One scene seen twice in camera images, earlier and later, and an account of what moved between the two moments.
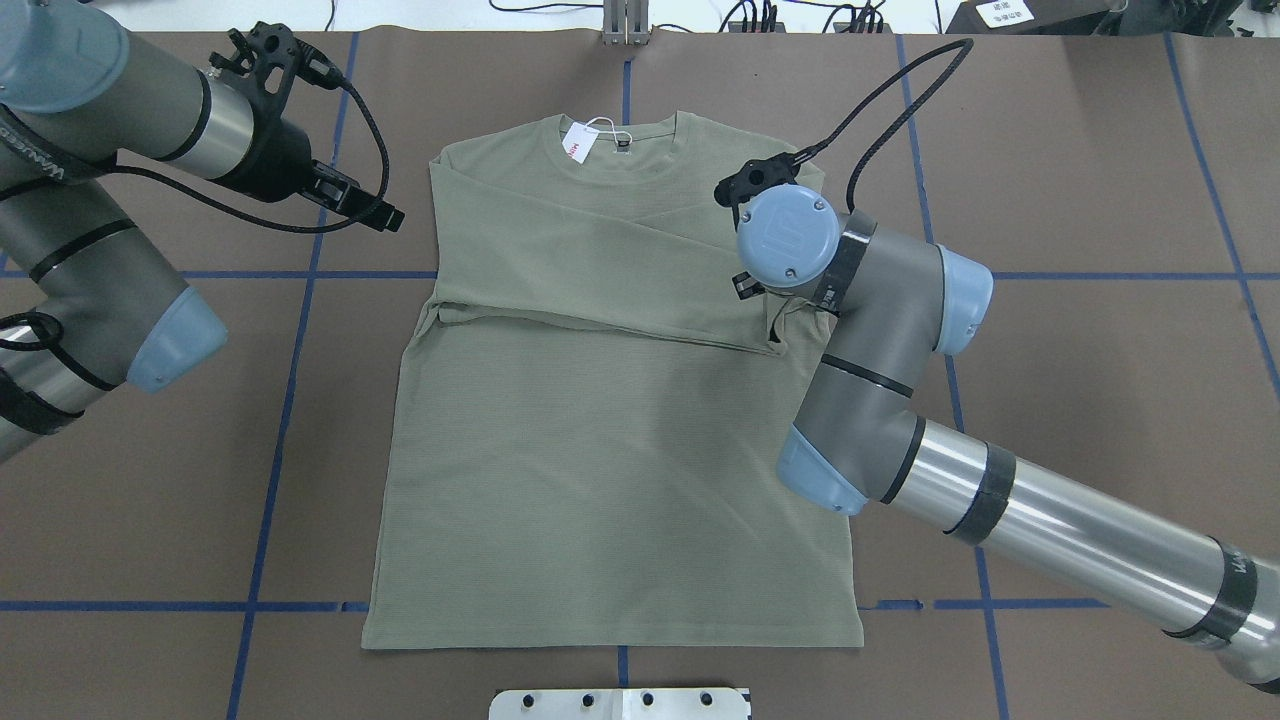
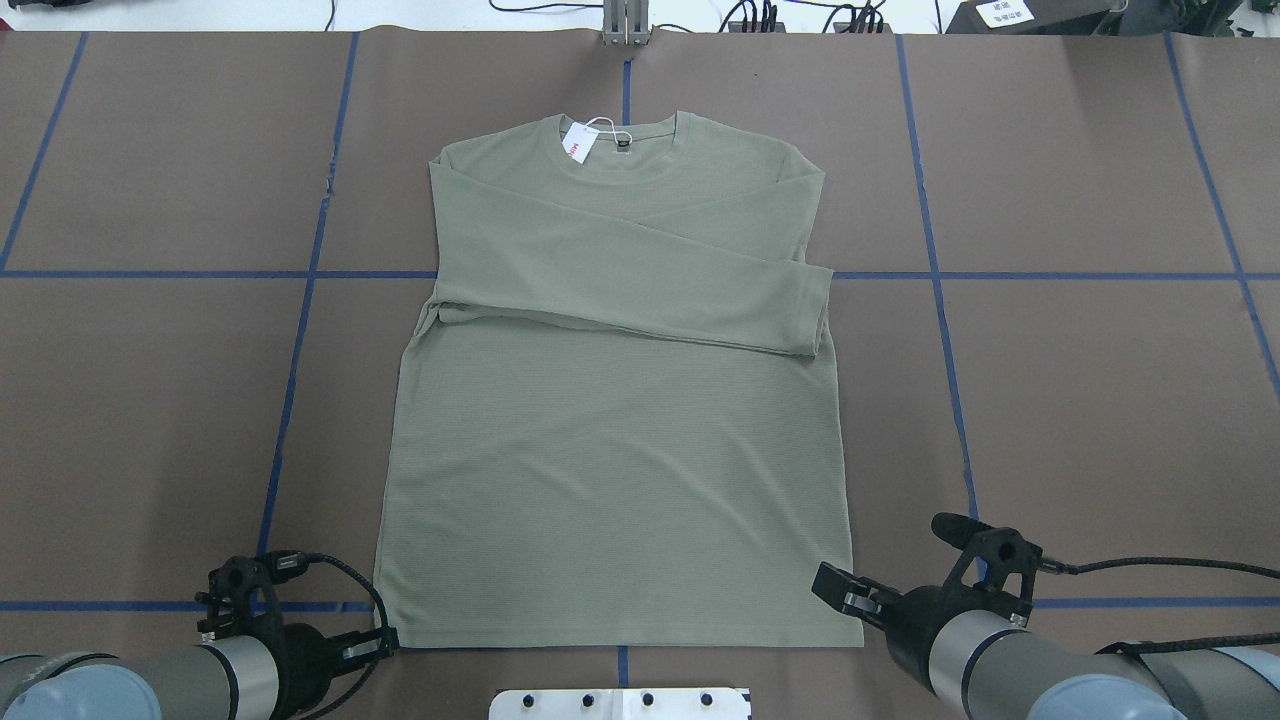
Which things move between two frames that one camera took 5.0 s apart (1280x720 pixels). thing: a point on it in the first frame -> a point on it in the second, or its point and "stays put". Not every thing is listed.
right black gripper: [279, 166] -> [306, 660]
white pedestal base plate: [676, 703] stays put
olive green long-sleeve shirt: [587, 444] stays put
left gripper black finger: [746, 285] -> [913, 620]
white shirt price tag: [578, 140] stays put
